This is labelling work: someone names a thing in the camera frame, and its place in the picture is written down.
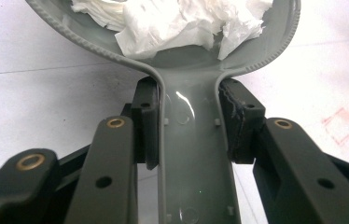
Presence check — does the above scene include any pile of white tissue scraps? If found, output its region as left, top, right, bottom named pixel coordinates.
left=70, top=0, right=274, bottom=62

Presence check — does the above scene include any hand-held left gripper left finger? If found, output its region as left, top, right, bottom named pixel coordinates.
left=131, top=76, right=161, bottom=171

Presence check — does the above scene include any grey dustpan with orange edge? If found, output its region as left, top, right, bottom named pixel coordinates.
left=24, top=0, right=302, bottom=224

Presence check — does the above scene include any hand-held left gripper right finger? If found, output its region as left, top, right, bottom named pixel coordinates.
left=217, top=77, right=267, bottom=165

